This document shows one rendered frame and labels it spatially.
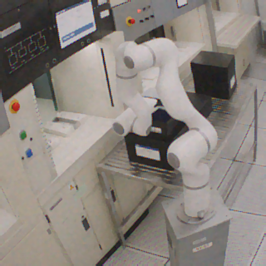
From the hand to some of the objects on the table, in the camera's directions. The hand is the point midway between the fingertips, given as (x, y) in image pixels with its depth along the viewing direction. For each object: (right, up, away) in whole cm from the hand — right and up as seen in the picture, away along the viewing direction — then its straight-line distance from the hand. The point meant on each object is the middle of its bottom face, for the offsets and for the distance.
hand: (155, 96), depth 193 cm
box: (+50, +14, +71) cm, 88 cm away
